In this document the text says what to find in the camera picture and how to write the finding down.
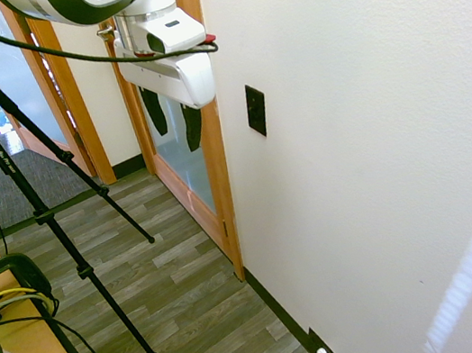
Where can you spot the black wall outlet plate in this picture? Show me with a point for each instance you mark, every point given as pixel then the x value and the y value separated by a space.
pixel 321 344

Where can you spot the wooden glass door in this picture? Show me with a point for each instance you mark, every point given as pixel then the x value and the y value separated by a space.
pixel 181 149

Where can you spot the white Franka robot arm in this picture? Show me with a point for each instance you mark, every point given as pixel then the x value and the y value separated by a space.
pixel 68 2

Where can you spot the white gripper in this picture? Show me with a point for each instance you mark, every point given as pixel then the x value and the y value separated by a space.
pixel 175 77

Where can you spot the black clamp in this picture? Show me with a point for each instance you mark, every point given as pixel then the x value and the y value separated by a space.
pixel 20 276

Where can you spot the wooden framed glass partition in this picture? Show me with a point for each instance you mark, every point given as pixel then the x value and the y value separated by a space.
pixel 30 85

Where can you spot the black camera tripod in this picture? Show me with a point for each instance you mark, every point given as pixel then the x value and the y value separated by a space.
pixel 33 194

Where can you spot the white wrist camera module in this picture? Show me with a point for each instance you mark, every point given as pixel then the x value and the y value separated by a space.
pixel 167 31

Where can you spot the black wall light switch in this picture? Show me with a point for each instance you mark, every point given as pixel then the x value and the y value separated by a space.
pixel 256 110

